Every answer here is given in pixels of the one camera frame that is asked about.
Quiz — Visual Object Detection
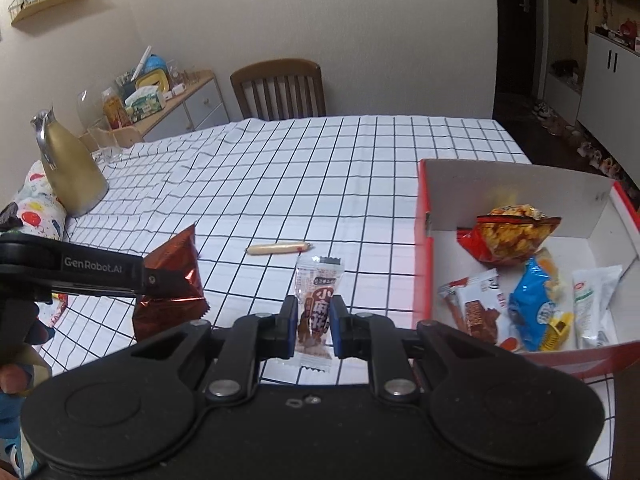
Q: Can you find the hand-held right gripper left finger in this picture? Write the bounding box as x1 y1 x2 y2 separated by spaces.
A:
131 295 301 402

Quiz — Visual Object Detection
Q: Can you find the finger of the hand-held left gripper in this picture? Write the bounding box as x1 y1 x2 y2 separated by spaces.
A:
0 232 169 297

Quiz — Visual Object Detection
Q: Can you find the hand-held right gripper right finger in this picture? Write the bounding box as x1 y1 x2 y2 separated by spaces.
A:
329 294 496 402

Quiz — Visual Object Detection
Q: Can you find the brown white candy packet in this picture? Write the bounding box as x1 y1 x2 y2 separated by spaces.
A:
292 255 346 372

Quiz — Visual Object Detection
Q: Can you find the brown red foil packet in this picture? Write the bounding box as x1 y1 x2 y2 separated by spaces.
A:
131 224 211 343

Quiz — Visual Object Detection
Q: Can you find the red cardboard box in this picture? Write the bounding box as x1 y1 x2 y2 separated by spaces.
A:
414 159 640 381

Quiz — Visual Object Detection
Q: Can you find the white brown cracker packet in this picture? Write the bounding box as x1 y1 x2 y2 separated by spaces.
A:
437 269 503 346

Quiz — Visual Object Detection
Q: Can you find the red popcorn bag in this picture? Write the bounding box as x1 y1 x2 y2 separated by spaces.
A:
456 202 562 266

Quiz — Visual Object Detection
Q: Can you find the blue snack packet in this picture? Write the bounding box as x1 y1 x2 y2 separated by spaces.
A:
507 257 563 351

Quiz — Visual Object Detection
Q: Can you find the yellow ribbed snack packet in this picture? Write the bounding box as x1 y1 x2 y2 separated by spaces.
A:
539 310 575 352

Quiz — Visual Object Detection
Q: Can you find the white green snack packet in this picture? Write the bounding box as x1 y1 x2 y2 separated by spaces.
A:
570 264 625 350

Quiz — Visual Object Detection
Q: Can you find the person's left hand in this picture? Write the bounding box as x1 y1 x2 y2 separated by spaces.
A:
0 347 51 396

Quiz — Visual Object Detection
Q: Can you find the red white packet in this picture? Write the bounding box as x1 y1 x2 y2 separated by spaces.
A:
42 292 71 328

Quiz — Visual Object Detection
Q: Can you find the sausage stick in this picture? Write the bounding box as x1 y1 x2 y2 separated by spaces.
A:
244 241 313 257

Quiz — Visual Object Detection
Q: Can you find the colourful dotted cloth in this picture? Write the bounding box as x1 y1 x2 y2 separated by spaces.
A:
0 160 68 242

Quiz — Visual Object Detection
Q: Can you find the gold pitcher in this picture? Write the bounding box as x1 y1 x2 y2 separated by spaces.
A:
30 109 110 218

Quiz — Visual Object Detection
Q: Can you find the clear drinking glass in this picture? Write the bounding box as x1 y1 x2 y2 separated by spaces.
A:
89 116 125 162

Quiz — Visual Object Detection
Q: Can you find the checked white tablecloth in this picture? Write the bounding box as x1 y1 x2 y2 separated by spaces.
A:
37 115 616 386

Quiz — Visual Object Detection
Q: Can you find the orange snack box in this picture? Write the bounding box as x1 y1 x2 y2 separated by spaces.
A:
102 91 132 130

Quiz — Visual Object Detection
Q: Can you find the green white tissue pack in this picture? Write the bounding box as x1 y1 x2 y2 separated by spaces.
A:
125 87 167 117

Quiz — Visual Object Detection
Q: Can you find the wooden white side cabinet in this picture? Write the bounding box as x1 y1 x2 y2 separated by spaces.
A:
112 70 231 143

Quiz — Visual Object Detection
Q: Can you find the blue yellow tray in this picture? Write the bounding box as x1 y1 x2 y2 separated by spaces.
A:
134 55 170 92

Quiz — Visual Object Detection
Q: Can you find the white tube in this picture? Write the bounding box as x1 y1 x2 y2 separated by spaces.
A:
131 46 152 81

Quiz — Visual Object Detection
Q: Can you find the wooden chair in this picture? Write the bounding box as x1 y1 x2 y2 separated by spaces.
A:
230 58 327 121

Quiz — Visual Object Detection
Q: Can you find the row of shoes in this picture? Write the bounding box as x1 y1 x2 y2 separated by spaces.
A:
530 100 626 177

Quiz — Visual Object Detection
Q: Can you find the white shoe shelf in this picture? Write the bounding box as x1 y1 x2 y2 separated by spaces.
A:
545 60 586 126

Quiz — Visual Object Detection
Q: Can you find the dark wooden door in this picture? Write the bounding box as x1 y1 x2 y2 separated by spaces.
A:
494 0 551 121

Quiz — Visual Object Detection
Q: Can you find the wooden wall shelf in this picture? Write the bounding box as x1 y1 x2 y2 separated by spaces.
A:
10 0 107 25

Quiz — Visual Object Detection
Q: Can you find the white wall cabinet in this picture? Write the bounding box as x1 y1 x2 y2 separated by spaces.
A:
575 0 640 173

